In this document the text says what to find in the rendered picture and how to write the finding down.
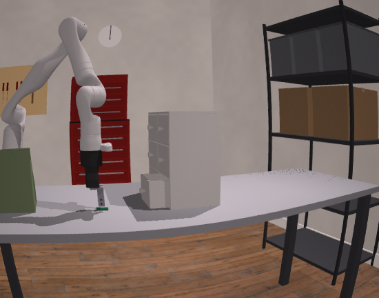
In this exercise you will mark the white chest of drawers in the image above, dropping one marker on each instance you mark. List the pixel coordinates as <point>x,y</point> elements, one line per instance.
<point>194,158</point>

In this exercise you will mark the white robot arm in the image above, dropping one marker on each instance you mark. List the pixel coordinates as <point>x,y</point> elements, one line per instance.
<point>71,31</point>

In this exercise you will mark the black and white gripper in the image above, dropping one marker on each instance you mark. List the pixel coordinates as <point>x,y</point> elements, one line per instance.
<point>91,149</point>

